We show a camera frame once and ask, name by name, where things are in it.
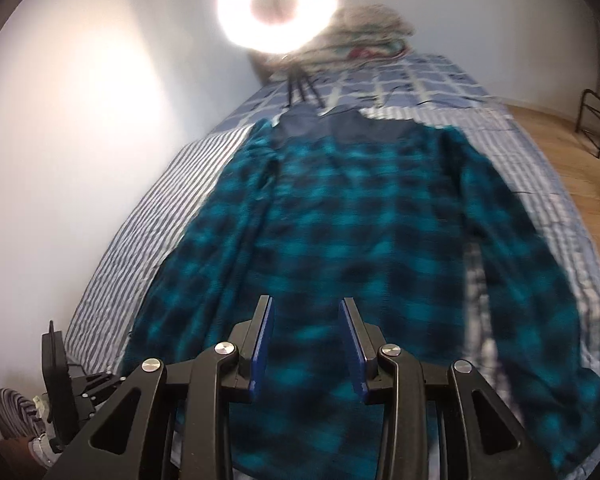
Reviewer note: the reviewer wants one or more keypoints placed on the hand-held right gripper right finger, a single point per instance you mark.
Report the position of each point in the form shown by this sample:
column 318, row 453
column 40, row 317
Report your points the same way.
column 354, row 355

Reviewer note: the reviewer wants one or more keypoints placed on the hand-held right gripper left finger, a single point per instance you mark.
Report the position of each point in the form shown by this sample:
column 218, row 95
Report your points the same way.
column 261, row 355

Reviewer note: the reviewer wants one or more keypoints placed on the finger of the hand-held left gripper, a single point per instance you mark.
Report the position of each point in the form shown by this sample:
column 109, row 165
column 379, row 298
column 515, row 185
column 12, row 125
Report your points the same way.
column 102, row 385

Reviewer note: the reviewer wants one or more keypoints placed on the teal black plaid shirt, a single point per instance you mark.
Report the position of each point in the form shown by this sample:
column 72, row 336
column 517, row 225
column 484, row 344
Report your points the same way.
column 340, row 210

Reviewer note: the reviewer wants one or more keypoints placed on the person's left forearm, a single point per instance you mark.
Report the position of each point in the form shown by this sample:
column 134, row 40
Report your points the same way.
column 15, row 452

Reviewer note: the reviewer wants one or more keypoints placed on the black metal clothes rack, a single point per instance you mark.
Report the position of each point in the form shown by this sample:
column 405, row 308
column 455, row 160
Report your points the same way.
column 597, row 130

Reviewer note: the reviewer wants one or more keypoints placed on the person's left hand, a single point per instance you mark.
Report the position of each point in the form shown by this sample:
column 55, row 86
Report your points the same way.
column 42, row 447

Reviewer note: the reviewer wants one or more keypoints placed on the person's striped grey clothing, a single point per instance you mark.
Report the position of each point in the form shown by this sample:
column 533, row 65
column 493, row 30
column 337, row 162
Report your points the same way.
column 12, row 410

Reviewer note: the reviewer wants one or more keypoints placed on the blue white striped bed cover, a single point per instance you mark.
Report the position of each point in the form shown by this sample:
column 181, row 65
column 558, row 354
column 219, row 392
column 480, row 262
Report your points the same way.
column 155, row 220

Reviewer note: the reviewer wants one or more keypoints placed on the black tripod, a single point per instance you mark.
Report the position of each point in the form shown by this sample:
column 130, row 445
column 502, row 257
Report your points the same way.
column 300, row 87

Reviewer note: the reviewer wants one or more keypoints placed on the blue checked blanket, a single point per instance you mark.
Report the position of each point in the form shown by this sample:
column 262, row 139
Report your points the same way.
column 420, row 80

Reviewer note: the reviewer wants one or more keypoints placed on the pile of patterned bedding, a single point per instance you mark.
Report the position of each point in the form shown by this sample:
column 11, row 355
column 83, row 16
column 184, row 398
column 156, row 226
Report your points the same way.
column 375, row 30

